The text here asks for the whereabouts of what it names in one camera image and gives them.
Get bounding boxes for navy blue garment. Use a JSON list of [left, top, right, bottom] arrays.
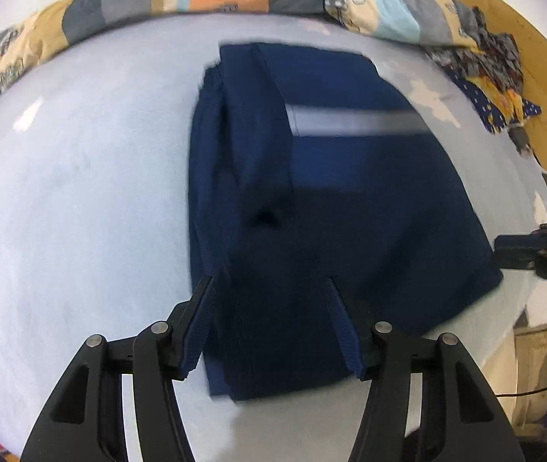
[[188, 43, 502, 402]]

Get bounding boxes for patchwork rolled quilt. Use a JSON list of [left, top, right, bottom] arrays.
[[0, 0, 480, 94]]

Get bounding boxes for dark patterned crumpled cloth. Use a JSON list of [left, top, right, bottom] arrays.
[[426, 6, 542, 157]]

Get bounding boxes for black cable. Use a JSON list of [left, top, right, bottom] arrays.
[[494, 345, 547, 401]]

